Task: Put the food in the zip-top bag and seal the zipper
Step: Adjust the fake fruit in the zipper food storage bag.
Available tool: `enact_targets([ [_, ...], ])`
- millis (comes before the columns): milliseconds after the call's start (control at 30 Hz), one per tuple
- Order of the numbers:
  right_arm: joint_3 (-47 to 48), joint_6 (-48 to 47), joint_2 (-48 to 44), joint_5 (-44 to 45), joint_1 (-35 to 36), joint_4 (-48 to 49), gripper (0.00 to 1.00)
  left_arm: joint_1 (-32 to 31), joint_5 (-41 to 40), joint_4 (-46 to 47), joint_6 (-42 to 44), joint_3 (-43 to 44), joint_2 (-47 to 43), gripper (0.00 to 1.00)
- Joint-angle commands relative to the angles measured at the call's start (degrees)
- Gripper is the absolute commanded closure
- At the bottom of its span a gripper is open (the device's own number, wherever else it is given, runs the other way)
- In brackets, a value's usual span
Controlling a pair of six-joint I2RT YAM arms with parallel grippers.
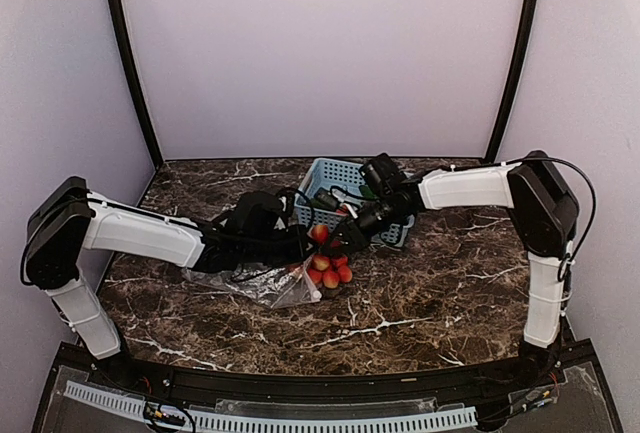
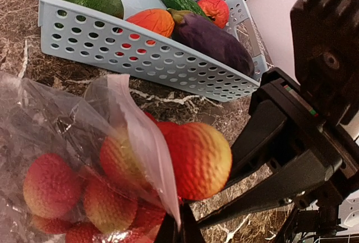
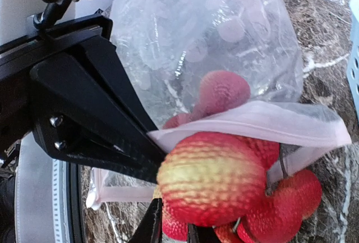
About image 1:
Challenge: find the green cucumber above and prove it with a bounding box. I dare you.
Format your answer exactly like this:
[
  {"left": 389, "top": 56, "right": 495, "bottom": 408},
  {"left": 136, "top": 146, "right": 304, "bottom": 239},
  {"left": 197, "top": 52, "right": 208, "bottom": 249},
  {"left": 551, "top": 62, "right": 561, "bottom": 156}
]
[{"left": 359, "top": 184, "right": 376, "bottom": 200}]

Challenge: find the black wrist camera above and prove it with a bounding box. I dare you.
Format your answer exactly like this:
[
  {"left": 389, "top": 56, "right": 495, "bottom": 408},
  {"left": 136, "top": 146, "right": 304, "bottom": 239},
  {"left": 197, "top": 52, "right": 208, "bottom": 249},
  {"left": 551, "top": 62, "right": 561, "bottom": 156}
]
[
  {"left": 232, "top": 191, "right": 284, "bottom": 237},
  {"left": 359, "top": 153, "right": 406, "bottom": 198}
]

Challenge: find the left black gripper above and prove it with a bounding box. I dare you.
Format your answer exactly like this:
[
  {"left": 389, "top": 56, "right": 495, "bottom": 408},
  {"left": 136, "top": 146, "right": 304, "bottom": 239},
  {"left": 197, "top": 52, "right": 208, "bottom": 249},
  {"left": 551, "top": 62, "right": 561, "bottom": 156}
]
[{"left": 242, "top": 224, "right": 320, "bottom": 268}]

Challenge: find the white slotted cable duct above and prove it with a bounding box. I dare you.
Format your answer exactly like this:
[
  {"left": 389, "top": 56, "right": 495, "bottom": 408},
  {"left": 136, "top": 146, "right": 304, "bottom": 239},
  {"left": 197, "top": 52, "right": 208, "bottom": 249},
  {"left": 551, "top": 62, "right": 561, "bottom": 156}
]
[{"left": 63, "top": 380, "right": 477, "bottom": 432}]

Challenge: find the black front rail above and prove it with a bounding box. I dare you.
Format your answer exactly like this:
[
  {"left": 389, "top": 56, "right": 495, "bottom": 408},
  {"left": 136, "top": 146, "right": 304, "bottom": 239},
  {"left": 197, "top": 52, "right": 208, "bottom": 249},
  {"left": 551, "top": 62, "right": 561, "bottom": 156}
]
[{"left": 76, "top": 350, "right": 559, "bottom": 405}]

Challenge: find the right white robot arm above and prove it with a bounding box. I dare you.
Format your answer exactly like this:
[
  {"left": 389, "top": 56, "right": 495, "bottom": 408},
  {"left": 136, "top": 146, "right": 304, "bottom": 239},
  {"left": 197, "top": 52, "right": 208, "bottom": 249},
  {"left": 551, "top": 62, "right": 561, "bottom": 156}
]
[{"left": 321, "top": 150, "right": 586, "bottom": 348}]

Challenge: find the black frame post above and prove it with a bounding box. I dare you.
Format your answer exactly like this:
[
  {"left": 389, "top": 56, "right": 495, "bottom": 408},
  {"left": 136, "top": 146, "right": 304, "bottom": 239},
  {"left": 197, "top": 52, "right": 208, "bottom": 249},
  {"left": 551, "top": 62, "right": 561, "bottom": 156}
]
[
  {"left": 107, "top": 0, "right": 164, "bottom": 170},
  {"left": 483, "top": 0, "right": 537, "bottom": 163}
]

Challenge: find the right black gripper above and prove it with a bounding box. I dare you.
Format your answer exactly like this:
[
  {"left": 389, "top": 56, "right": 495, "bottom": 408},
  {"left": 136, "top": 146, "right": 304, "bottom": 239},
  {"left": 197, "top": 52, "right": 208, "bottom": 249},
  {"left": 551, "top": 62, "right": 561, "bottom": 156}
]
[{"left": 321, "top": 192, "right": 407, "bottom": 254}]

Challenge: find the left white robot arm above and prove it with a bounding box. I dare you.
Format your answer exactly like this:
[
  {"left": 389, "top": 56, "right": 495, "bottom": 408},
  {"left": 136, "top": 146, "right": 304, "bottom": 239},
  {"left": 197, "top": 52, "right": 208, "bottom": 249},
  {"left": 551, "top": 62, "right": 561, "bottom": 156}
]
[{"left": 20, "top": 176, "right": 317, "bottom": 389}]

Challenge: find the light blue plastic basket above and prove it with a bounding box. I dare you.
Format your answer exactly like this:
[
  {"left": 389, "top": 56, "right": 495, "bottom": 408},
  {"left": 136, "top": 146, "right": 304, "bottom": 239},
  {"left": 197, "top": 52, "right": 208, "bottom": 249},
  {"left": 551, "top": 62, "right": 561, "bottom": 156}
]
[{"left": 293, "top": 157, "right": 417, "bottom": 248}]

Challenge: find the left black frame post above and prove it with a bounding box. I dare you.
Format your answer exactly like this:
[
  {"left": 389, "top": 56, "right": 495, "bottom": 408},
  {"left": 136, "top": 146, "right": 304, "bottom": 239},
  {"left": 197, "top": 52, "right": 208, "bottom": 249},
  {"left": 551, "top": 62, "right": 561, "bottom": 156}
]
[{"left": 107, "top": 0, "right": 164, "bottom": 170}]

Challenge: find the clear zip top bag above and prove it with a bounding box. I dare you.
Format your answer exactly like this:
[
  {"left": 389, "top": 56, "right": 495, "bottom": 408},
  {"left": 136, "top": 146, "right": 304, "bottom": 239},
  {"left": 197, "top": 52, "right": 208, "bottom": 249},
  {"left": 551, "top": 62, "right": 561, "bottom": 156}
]
[{"left": 182, "top": 259, "right": 323, "bottom": 309}]

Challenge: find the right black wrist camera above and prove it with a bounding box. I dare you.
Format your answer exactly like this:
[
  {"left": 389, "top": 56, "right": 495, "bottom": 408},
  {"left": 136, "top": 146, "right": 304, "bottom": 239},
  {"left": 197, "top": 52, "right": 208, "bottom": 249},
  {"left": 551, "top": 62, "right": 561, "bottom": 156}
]
[{"left": 359, "top": 153, "right": 406, "bottom": 198}]

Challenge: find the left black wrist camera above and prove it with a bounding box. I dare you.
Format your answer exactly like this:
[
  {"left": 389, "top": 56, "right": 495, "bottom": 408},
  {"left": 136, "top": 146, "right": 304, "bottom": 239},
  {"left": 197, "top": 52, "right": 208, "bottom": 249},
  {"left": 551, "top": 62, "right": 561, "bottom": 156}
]
[{"left": 232, "top": 191, "right": 284, "bottom": 237}]

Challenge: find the red cherry bunch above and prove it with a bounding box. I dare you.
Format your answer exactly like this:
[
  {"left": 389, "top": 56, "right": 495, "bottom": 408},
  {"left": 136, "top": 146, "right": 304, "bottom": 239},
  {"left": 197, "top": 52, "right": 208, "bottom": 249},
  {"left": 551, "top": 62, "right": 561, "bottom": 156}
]
[{"left": 307, "top": 224, "right": 353, "bottom": 289}]

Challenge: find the right black frame post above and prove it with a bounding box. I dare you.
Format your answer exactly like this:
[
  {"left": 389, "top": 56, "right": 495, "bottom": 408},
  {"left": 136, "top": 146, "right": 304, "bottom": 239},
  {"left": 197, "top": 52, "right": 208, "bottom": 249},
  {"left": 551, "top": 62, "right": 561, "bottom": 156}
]
[{"left": 483, "top": 0, "right": 537, "bottom": 163}]

